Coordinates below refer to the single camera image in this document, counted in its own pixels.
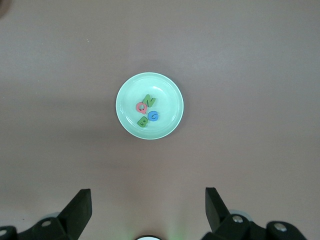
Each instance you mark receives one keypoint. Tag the pink letter Q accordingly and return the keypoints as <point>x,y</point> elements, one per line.
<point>138,108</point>

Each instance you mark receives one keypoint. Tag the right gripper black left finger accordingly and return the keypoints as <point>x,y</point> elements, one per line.
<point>75,215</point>

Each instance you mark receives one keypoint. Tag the blue letter G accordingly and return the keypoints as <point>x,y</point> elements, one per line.
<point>150,116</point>

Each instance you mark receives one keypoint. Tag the green letter Z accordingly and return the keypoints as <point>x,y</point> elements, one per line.
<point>149,100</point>

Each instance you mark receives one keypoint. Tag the brown table cover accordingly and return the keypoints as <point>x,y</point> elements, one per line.
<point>75,75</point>

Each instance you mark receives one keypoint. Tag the light green round plate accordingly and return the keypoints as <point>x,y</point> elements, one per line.
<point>165,87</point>

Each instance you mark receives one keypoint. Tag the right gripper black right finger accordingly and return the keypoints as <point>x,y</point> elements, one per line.
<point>217,217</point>

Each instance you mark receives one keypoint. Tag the green letter B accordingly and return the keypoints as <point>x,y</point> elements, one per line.
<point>143,122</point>

